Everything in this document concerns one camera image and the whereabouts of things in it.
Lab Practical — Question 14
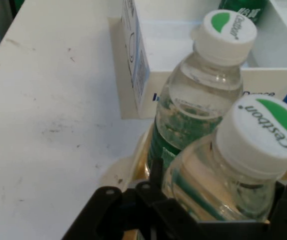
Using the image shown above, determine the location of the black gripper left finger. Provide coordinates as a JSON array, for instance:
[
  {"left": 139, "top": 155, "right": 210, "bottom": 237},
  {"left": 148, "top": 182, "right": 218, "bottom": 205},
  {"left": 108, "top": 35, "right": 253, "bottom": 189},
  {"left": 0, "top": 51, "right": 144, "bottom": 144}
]
[{"left": 61, "top": 157, "right": 202, "bottom": 240}]

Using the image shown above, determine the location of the green foam building block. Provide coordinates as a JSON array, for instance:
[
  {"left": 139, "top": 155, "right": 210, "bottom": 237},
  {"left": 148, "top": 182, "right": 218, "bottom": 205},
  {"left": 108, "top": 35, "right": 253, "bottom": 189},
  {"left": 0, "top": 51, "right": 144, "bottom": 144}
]
[{"left": 12, "top": 0, "right": 26, "bottom": 16}]

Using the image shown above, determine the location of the white ByteDance cardboard box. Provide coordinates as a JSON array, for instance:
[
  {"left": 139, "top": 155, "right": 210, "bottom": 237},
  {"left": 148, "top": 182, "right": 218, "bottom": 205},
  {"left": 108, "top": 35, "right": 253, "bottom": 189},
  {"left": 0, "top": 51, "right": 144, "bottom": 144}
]
[{"left": 107, "top": 0, "right": 287, "bottom": 120}]

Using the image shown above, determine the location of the clear water bottle green label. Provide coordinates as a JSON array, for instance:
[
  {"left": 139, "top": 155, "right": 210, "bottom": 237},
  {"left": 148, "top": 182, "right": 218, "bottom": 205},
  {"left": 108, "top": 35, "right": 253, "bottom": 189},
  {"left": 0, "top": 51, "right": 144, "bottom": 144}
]
[
  {"left": 147, "top": 9, "right": 258, "bottom": 176},
  {"left": 161, "top": 96, "right": 287, "bottom": 223},
  {"left": 217, "top": 0, "right": 269, "bottom": 25}
]

